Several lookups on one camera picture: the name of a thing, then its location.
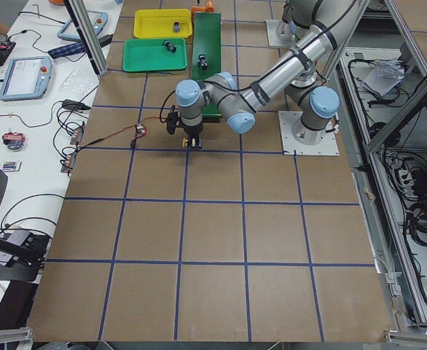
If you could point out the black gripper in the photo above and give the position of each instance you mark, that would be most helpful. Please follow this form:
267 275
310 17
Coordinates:
193 132

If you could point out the orange cylinder with 4680 print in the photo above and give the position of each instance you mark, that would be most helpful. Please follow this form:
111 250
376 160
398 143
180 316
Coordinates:
195 9

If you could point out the plain orange cylinder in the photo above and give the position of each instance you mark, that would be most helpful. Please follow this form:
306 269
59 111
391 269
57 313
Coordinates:
209 6

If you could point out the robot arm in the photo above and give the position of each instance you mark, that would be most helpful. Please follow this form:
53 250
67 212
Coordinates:
288 29
320 27

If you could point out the small motor controller board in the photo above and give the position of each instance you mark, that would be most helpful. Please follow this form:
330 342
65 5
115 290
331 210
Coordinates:
141 130

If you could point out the green plastic tray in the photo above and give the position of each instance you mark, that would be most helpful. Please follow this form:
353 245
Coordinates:
150 55

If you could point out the yellow plastic tray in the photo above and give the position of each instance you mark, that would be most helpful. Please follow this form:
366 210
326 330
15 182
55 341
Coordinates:
158 23

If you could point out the blue striped pencil case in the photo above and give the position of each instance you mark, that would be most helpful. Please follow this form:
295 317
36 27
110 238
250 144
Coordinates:
67 50

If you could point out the teach pendant with red button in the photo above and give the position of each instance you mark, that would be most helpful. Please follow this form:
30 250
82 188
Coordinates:
26 79

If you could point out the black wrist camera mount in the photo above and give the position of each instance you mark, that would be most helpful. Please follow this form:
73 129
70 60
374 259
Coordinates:
172 122

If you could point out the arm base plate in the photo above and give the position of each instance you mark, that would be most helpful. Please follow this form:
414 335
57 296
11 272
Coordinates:
273 39
298 140

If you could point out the aluminium frame post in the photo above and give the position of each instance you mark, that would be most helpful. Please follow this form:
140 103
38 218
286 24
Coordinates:
78 14

